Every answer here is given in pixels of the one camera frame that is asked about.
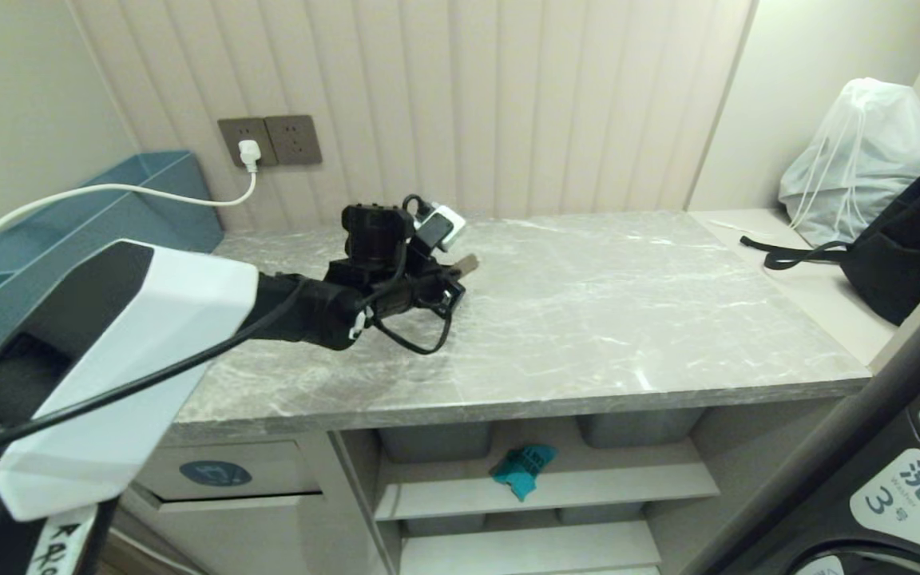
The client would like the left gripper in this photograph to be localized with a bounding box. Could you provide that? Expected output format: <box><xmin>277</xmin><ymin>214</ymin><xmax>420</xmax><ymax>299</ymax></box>
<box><xmin>396</xmin><ymin>253</ymin><xmax>482</xmax><ymax>317</ymax></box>

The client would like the grey storage bin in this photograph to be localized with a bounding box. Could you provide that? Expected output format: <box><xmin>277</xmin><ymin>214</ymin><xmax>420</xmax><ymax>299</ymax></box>
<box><xmin>577</xmin><ymin>407</ymin><xmax>706</xmax><ymax>449</ymax></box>
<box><xmin>378</xmin><ymin>421</ymin><xmax>494</xmax><ymax>465</ymax></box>

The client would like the trash bin flap door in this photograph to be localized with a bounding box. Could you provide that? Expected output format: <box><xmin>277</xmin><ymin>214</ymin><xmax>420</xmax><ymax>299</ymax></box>
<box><xmin>133</xmin><ymin>439</ymin><xmax>326</xmax><ymax>513</ymax></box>

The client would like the teal snack wrapper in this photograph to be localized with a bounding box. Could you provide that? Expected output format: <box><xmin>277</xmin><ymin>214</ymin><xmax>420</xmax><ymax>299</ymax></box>
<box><xmin>490</xmin><ymin>444</ymin><xmax>559</xmax><ymax>502</ymax></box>

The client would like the white shelf board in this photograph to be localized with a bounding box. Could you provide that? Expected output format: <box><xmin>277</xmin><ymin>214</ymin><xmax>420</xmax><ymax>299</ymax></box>
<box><xmin>399</xmin><ymin>521</ymin><xmax>662</xmax><ymax>575</ymax></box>
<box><xmin>374</xmin><ymin>461</ymin><xmax>721</xmax><ymax>522</ymax></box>

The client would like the blue plastic tray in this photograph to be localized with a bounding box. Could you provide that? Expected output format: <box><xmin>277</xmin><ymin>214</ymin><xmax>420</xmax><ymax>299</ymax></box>
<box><xmin>0</xmin><ymin>150</ymin><xmax>226</xmax><ymax>404</ymax></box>

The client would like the white cabinet door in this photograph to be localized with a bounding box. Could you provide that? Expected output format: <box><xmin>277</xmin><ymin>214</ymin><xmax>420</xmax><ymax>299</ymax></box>
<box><xmin>119</xmin><ymin>489</ymin><xmax>387</xmax><ymax>575</ymax></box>

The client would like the dark washing machine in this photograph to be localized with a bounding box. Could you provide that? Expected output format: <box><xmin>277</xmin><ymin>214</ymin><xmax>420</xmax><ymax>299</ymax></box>
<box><xmin>680</xmin><ymin>264</ymin><xmax>920</xmax><ymax>575</ymax></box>

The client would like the black backpack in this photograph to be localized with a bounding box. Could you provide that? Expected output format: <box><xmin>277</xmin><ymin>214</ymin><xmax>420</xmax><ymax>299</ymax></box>
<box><xmin>740</xmin><ymin>137</ymin><xmax>920</xmax><ymax>327</ymax></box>

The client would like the black cable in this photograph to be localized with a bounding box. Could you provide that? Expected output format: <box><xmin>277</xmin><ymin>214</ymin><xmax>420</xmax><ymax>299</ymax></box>
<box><xmin>364</xmin><ymin>300</ymin><xmax>454</xmax><ymax>357</ymax></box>
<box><xmin>0</xmin><ymin>276</ymin><xmax>311</xmax><ymax>482</ymax></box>

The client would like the grey wall socket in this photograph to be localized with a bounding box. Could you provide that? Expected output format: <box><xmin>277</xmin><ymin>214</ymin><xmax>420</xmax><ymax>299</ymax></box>
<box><xmin>218</xmin><ymin>117</ymin><xmax>278</xmax><ymax>168</ymax></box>
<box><xmin>264</xmin><ymin>115</ymin><xmax>323</xmax><ymax>167</ymax></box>

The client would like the white plug with cable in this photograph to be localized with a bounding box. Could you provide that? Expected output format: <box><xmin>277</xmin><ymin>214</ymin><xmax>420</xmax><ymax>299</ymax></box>
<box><xmin>0</xmin><ymin>140</ymin><xmax>262</xmax><ymax>247</ymax></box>

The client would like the white drawstring bag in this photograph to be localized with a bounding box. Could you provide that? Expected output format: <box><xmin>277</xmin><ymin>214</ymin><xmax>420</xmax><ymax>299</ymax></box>
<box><xmin>778</xmin><ymin>77</ymin><xmax>920</xmax><ymax>249</ymax></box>

